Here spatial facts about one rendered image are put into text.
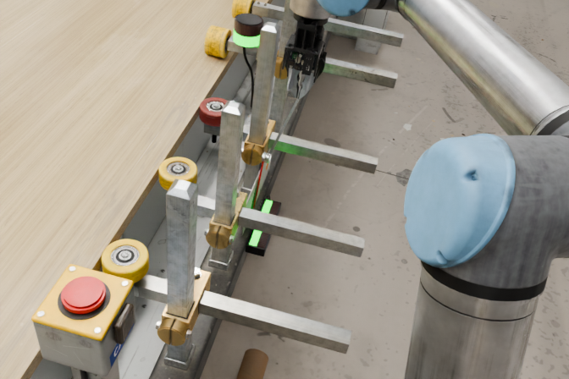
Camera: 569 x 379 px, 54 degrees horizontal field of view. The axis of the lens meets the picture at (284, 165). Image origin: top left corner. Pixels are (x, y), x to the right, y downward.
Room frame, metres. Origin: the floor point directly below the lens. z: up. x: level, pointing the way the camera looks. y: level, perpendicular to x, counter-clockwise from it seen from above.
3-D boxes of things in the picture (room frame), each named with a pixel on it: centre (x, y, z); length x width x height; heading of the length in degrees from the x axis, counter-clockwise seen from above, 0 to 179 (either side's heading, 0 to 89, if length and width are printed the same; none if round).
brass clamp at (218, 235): (0.84, 0.10, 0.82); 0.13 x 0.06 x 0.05; 173
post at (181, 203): (0.57, 0.14, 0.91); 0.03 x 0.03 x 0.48; 83
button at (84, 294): (0.31, 0.17, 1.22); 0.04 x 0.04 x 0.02
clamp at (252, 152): (1.09, 0.08, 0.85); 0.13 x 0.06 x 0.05; 173
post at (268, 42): (1.07, 0.08, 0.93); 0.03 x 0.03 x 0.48; 83
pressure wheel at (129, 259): (0.62, 0.25, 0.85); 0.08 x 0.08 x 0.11
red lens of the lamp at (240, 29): (1.07, 0.12, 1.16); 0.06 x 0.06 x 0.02
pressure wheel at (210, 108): (1.12, 0.19, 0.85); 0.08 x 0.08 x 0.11
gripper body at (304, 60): (1.05, 0.00, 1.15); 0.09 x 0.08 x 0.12; 173
